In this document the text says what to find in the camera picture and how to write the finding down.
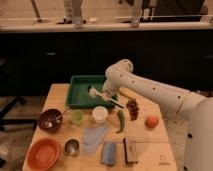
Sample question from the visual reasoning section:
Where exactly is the dark brown bowl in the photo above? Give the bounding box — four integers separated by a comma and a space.
37, 109, 63, 133

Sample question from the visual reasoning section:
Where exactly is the green plastic tray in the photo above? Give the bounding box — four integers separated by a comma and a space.
66, 75, 115, 109

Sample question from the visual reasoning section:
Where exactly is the yellow banana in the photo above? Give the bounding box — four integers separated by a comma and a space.
119, 88, 134, 99

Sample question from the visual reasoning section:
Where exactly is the green chili pepper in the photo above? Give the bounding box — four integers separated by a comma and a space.
116, 110, 125, 133

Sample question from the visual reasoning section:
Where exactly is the green plastic cup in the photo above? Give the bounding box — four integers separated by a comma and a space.
70, 110, 84, 125

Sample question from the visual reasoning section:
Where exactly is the orange fruit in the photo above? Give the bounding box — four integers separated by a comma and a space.
145, 115, 159, 128

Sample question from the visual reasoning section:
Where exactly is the white plastic cup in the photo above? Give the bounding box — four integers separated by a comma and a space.
92, 106, 108, 124

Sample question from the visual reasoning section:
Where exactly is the small metal cup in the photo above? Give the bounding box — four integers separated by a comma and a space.
64, 139, 80, 156

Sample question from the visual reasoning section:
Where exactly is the blue sponge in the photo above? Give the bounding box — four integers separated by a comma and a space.
101, 142, 116, 166

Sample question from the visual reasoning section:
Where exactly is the wooden block with black edge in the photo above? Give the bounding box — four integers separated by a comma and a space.
123, 137, 138, 164

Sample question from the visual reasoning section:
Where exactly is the black office chair base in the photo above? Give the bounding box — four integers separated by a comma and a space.
0, 96, 37, 131

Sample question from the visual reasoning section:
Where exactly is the light blue cloth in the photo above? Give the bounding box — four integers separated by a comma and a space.
82, 126, 109, 153

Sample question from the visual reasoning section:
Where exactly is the orange plastic bowl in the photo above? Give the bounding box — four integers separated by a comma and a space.
27, 138, 61, 171

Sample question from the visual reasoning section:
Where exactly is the metal spoon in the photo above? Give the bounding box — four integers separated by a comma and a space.
46, 106, 71, 128

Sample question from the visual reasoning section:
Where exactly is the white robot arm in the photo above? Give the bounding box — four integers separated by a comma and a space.
103, 59, 213, 171

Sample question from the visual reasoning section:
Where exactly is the dark red grape bunch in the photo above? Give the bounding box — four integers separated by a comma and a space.
126, 99, 139, 121

